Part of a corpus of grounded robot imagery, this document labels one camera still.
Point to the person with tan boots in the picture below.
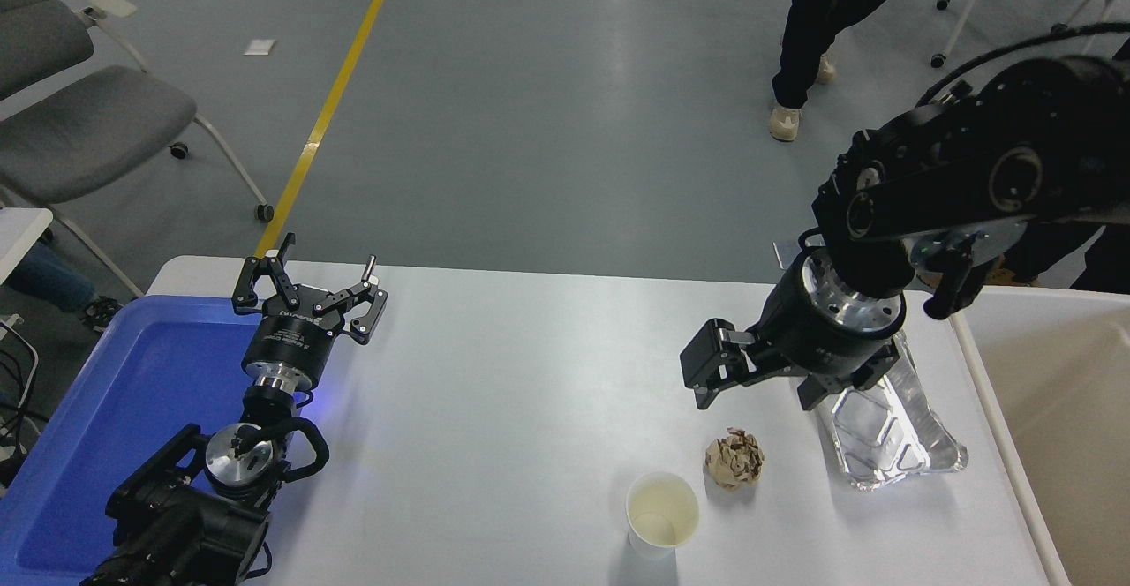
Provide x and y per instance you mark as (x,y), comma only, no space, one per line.
(1059,255)

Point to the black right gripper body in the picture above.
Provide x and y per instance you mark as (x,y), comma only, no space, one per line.
(812,343)

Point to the large pale bin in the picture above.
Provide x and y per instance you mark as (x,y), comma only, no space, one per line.
(1059,409)

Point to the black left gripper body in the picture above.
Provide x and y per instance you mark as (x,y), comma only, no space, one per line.
(290,343)

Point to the white paper cup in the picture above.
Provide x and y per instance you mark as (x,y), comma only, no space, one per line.
(662,511)

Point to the blue plastic tray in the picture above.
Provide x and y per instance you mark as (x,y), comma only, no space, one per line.
(132,374)

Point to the silver foil tray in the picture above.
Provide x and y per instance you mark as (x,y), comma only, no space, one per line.
(892,445)

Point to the small white table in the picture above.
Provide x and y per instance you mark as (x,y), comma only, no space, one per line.
(18,233)

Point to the crumpled tan paper ball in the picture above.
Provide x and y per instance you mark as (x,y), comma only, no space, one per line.
(734,459)

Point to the person with pale shoes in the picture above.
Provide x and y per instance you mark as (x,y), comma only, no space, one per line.
(817,21)

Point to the white paper scrap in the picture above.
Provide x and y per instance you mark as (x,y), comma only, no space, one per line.
(259,48)

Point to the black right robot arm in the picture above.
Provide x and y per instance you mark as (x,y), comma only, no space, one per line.
(971,171)

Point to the silver floor plate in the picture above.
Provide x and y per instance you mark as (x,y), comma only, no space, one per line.
(787,255)

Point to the grey office chair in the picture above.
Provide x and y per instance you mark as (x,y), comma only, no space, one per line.
(88,127)

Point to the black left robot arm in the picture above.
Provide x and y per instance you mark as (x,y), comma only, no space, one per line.
(177,524)

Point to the seated person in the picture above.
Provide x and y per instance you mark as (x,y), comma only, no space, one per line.
(48,277)

